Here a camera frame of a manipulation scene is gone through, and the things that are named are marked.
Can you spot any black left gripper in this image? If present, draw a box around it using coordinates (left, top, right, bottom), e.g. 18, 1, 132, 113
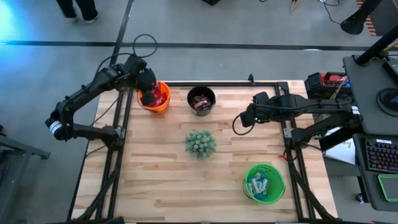
133, 67, 157, 106

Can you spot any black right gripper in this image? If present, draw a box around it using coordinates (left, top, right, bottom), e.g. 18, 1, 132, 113
239, 102, 282, 128

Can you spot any brown PayDay candy wrapper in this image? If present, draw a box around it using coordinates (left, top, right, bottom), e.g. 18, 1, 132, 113
192, 95, 212, 110

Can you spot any orange pumpkin face bucket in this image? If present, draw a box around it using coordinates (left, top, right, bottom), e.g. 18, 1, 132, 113
137, 80, 172, 113

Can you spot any black ghost face bucket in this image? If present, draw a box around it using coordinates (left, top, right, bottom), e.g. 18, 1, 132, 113
186, 85, 217, 118

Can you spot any potted artificial succulent plant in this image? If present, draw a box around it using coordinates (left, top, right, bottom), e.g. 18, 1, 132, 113
183, 129, 218, 160

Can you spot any blue white Hershey's bar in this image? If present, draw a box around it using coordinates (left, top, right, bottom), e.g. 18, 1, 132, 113
248, 179, 259, 197
256, 183, 270, 200

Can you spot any black red equipment box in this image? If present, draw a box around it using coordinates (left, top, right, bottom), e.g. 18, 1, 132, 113
304, 72, 354, 100

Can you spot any green plastic object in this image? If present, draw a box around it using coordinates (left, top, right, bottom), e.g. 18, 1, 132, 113
243, 163, 286, 205

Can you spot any white paper sheet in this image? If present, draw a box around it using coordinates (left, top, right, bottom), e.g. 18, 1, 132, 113
323, 136, 357, 165

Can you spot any person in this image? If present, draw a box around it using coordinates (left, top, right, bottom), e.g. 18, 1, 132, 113
55, 0, 101, 25

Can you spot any grey desk top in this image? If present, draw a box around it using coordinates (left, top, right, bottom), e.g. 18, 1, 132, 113
353, 133, 398, 212
343, 55, 398, 135

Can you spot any grey metal side table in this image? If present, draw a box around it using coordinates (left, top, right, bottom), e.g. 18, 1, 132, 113
0, 124, 51, 224

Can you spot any black stand with round base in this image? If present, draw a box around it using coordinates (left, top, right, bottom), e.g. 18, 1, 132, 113
340, 0, 383, 35

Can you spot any black backlit keyboard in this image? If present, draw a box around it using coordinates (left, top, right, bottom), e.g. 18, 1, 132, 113
365, 138, 398, 174

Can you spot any black round device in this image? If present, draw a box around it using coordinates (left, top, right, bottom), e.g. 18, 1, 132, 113
376, 87, 398, 118

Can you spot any black diagonal support pole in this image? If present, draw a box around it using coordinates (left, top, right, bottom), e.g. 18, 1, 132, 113
356, 24, 398, 67

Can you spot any orange striped mat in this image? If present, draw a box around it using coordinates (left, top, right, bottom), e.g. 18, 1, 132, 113
356, 0, 377, 37

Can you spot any green edged black pad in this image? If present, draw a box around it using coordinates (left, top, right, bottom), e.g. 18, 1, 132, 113
377, 174, 398, 202

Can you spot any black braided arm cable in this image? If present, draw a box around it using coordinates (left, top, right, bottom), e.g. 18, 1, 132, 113
232, 113, 256, 136
95, 33, 158, 74

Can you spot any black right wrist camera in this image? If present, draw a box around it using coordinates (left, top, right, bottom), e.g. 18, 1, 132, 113
252, 91, 270, 106

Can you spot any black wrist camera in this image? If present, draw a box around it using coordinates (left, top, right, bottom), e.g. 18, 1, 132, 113
123, 55, 149, 75
252, 91, 270, 106

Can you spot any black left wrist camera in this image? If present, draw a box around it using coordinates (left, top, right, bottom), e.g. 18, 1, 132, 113
123, 55, 149, 75

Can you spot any long black cable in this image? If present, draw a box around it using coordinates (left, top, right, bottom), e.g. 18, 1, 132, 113
91, 91, 125, 127

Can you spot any black diagonal frame brace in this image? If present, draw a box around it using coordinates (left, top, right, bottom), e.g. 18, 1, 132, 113
291, 167, 336, 221
76, 167, 121, 221

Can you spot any black floor cable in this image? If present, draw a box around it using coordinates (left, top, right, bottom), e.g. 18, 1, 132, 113
317, 0, 342, 26

